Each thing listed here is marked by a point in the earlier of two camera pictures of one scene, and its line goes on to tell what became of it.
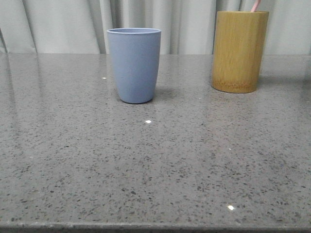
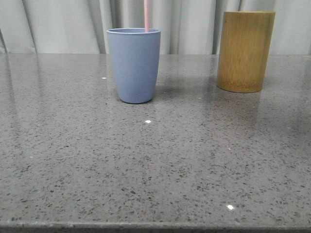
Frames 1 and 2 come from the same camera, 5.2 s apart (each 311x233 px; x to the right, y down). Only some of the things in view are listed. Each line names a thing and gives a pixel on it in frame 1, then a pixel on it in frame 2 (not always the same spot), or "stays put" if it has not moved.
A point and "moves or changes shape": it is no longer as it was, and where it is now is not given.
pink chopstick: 254,8 -> 146,15
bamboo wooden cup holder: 238,48 moves or changes shape
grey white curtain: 80,26 stays put
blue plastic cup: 135,53 stays put
